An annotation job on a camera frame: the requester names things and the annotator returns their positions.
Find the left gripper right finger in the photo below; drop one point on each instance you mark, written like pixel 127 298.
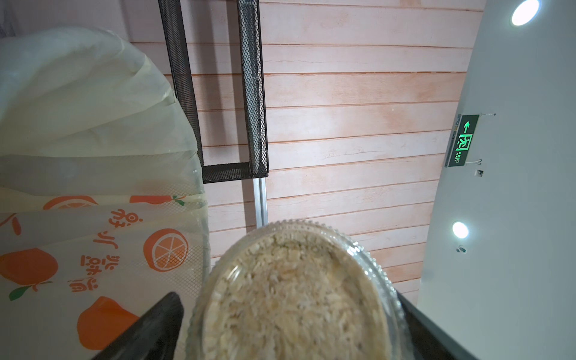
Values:
pixel 429 341

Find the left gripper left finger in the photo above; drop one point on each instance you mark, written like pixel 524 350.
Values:
pixel 153 337

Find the oatmeal jar with cream lid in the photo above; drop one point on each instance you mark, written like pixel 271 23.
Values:
pixel 296 289

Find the green exit sign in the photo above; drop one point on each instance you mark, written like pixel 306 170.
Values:
pixel 460 141

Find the black wire mesh basket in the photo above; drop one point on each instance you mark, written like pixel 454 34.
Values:
pixel 215 55

